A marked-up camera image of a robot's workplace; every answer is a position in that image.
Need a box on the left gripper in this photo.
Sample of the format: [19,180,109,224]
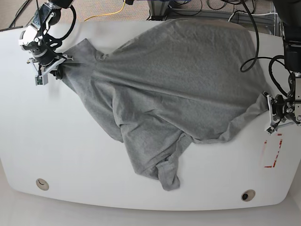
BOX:
[263,92,301,127]

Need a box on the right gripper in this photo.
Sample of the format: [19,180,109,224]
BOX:
[26,54,74,80]

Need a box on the grey t-shirt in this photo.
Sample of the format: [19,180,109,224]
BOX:
[60,19,269,191]

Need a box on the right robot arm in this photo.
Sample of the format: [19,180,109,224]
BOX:
[18,0,76,85]

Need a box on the red tape rectangle marking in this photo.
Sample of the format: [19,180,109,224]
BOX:
[261,132,284,169]

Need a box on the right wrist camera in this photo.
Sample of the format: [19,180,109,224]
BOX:
[35,74,48,86]

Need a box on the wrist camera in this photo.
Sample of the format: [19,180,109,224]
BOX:
[35,74,48,86]
[265,123,278,135]

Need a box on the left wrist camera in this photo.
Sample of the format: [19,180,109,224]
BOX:
[265,123,278,135]

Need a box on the yellow cable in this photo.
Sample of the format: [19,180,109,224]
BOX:
[84,0,125,22]

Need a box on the black floor cable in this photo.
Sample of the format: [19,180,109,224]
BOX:
[9,0,33,28]

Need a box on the right table cable grommet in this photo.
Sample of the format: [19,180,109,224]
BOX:
[241,190,256,202]

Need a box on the table cable grommet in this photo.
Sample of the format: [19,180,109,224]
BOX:
[241,190,256,202]
[36,178,49,191]

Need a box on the white cable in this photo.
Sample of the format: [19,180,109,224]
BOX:
[228,10,279,23]

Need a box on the left table cable grommet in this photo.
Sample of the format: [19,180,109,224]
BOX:
[36,178,49,191]

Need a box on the aluminium frame stand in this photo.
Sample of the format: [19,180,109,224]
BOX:
[147,0,280,36]

